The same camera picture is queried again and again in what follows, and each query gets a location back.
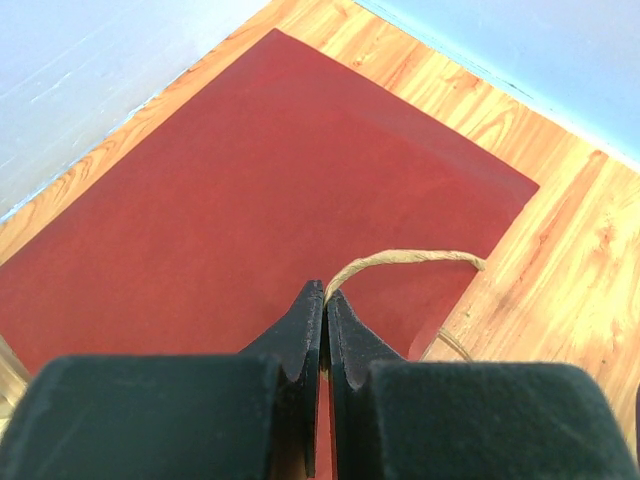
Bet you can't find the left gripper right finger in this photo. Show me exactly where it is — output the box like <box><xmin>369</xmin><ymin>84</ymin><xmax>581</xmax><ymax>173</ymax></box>
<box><xmin>325</xmin><ymin>293</ymin><xmax>639</xmax><ymax>479</ymax></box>

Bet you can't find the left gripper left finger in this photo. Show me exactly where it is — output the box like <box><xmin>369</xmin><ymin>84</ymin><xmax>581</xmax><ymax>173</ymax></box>
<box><xmin>1</xmin><ymin>280</ymin><xmax>323</xmax><ymax>479</ymax></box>

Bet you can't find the red brown paper bag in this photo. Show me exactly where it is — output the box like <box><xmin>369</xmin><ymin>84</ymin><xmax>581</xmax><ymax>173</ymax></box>
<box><xmin>1</xmin><ymin>30</ymin><xmax>537</xmax><ymax>479</ymax></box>

